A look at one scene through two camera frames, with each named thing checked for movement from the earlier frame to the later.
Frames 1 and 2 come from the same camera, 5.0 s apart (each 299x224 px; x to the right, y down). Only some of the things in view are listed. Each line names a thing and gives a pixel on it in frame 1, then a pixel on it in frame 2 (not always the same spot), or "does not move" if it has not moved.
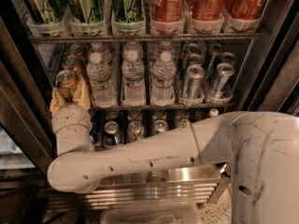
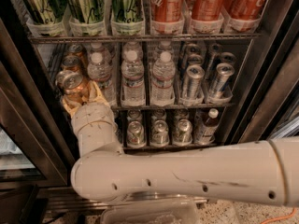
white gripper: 70,116 -> 92,113
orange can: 65,81 does not move
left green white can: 135,131 does not move
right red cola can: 246,2 does not move
